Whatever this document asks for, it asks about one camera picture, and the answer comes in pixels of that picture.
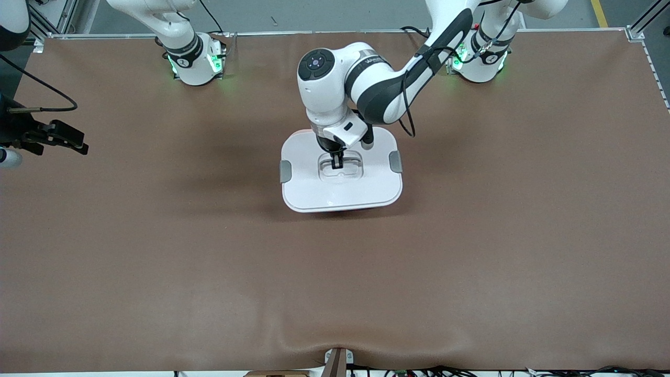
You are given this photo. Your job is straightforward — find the white box lid grey clips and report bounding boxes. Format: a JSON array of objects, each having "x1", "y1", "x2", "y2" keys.
[{"x1": 279, "y1": 127, "x2": 404, "y2": 213}]

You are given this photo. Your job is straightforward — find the brown table mat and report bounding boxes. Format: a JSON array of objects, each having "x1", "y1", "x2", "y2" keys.
[{"x1": 0, "y1": 30, "x2": 670, "y2": 373}]

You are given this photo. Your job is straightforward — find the silver table edge rail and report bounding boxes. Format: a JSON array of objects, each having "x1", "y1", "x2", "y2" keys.
[{"x1": 34, "y1": 28, "x2": 644, "y2": 40}]

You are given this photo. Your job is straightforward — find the aluminium frame profile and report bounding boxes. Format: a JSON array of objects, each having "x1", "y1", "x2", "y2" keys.
[
  {"x1": 29, "y1": 0, "x2": 79, "y2": 40},
  {"x1": 628, "y1": 0, "x2": 670, "y2": 42}
]

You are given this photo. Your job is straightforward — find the black left arm base cable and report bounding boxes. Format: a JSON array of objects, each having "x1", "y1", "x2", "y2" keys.
[{"x1": 400, "y1": 25, "x2": 435, "y2": 42}]

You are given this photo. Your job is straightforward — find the black arm base cable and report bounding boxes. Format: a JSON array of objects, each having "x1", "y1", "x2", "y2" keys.
[
  {"x1": 198, "y1": 0, "x2": 223, "y2": 35},
  {"x1": 400, "y1": 25, "x2": 435, "y2": 42}
]

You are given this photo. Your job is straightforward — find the black right arm base cable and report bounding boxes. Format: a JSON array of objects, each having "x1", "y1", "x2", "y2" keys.
[{"x1": 198, "y1": 0, "x2": 223, "y2": 35}]

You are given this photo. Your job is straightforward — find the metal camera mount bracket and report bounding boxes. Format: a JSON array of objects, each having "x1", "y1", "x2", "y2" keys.
[{"x1": 323, "y1": 347, "x2": 355, "y2": 377}]

